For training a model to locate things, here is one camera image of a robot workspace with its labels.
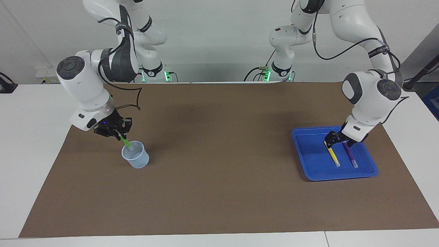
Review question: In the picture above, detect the green marker pen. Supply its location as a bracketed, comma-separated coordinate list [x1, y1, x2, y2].
[119, 135, 134, 151]

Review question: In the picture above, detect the purple marker pen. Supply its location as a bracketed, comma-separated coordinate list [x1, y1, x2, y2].
[343, 142, 359, 168]

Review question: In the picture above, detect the yellow marker pen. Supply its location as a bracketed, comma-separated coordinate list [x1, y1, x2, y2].
[324, 141, 341, 167]

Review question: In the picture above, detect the blue plastic tray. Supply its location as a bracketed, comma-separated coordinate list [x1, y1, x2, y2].
[292, 126, 379, 181]

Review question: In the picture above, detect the translucent plastic cup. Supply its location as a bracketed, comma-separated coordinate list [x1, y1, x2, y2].
[121, 140, 150, 169]

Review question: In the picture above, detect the blue crate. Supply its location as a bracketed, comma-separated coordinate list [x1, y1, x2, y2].
[422, 86, 439, 120]

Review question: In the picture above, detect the black stand pole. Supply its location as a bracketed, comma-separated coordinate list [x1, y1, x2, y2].
[400, 57, 439, 91]

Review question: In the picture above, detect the brown table mat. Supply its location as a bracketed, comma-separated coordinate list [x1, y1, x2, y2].
[19, 82, 439, 238]

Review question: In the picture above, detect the black table clamp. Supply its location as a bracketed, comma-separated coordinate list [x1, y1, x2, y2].
[0, 72, 18, 94]

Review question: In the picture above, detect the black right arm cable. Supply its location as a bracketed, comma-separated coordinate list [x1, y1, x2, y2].
[97, 15, 143, 111]

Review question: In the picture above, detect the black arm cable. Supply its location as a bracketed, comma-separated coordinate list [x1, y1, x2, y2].
[311, 7, 410, 125]
[97, 15, 143, 111]

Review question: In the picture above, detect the white wall power strip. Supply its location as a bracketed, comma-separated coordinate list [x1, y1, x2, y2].
[35, 67, 73, 84]

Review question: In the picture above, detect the black base cable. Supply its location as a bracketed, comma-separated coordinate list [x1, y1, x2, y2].
[244, 51, 276, 82]

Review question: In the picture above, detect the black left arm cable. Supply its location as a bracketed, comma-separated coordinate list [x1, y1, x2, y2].
[311, 7, 410, 125]

